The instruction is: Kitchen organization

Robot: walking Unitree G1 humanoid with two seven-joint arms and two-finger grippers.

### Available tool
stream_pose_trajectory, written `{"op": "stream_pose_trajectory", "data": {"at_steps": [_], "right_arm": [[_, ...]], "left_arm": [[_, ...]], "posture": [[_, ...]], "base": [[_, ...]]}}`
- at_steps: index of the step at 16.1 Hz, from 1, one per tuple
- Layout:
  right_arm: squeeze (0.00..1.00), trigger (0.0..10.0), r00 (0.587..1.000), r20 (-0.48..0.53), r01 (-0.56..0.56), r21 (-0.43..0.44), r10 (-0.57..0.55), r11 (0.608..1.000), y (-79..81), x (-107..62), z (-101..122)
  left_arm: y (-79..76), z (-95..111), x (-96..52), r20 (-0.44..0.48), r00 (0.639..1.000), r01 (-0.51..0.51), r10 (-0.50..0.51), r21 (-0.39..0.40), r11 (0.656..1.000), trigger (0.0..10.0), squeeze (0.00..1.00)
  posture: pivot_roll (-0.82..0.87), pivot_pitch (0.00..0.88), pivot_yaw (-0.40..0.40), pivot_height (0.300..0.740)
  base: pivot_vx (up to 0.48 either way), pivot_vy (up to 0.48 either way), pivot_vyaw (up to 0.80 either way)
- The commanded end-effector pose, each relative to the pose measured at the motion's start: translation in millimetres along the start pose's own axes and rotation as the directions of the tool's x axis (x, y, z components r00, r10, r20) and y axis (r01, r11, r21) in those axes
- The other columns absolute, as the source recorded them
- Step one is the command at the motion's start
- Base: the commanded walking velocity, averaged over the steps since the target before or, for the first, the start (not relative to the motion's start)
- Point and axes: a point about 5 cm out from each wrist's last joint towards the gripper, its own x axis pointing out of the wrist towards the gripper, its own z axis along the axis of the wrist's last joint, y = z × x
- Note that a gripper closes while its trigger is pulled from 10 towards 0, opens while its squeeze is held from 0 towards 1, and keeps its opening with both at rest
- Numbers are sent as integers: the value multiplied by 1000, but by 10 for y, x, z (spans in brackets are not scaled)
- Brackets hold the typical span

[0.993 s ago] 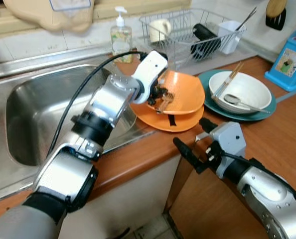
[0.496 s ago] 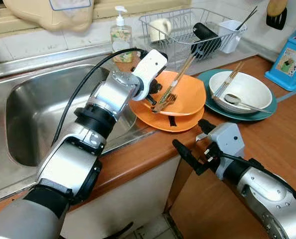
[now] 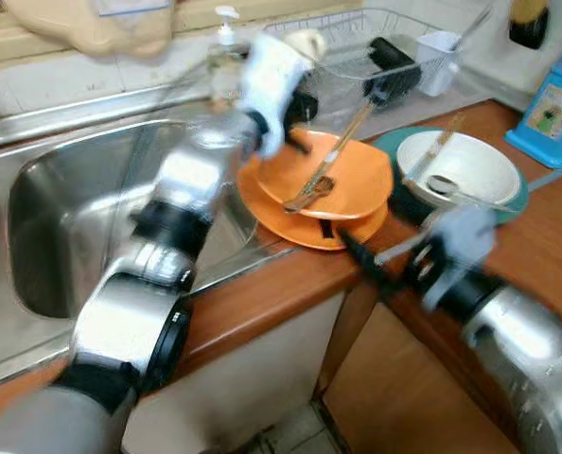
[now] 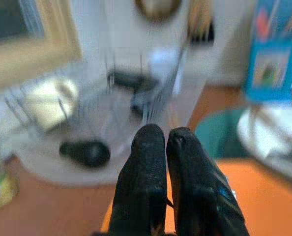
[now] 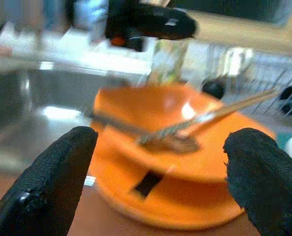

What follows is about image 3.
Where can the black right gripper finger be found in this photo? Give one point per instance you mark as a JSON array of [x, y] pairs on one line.
[[371, 263]]

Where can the brown wooden chopstick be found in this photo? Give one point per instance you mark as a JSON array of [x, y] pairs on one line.
[[342, 147], [434, 149], [336, 151], [429, 153]]

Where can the metal fork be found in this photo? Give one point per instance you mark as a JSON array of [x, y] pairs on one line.
[[309, 195]]

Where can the metal spoon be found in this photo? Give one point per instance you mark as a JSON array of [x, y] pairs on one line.
[[444, 184]]

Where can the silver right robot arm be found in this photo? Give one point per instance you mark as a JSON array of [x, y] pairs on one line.
[[527, 369]]

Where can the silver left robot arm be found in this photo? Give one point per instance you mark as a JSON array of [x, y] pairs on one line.
[[120, 331]]

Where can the black round knob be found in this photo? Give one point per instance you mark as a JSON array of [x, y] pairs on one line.
[[313, 106]]

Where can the cream mug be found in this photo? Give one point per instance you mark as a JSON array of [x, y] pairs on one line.
[[309, 43]]

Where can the clear soap pump bottle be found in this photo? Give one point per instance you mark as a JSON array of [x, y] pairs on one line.
[[226, 61]]

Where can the teal plate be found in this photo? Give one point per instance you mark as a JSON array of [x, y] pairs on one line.
[[387, 147]]

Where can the black cup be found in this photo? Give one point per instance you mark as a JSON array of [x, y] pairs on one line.
[[390, 59]]

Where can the brown cabinet door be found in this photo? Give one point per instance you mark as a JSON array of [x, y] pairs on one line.
[[395, 388]]

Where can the white bowl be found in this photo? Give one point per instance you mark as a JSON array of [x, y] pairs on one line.
[[475, 159]]

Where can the white plastic cutlery cup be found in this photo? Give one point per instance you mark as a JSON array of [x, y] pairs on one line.
[[439, 59]]

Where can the white cabinet panel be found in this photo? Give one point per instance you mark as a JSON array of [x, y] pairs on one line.
[[243, 378]]

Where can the white card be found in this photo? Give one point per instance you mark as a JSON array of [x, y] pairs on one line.
[[134, 5]]

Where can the blue knife block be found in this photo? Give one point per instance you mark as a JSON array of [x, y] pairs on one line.
[[551, 113]]

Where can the beige cloth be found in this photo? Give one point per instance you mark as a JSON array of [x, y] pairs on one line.
[[101, 30]]

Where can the stainless steel sink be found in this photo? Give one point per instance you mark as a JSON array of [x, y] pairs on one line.
[[73, 218]]

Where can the black round container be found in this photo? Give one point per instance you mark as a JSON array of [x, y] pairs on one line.
[[529, 26]]

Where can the wooden window sill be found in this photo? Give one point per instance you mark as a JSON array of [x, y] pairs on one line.
[[7, 43]]

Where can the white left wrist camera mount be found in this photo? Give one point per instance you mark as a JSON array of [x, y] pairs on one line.
[[272, 76]]

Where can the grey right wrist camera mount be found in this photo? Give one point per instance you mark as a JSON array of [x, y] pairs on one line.
[[463, 236]]

